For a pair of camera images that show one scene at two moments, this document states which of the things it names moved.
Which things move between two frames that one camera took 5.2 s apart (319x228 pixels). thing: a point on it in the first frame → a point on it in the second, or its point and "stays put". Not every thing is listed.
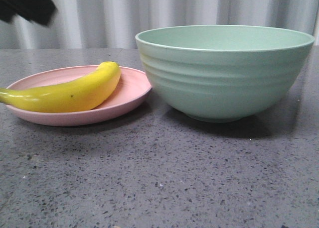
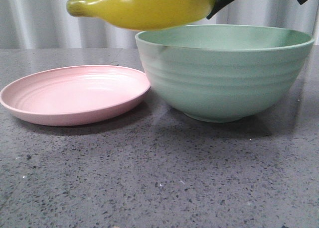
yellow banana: x=81 y=93 → x=147 y=9
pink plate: x=134 y=87 stays put
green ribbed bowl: x=217 y=73 stays put
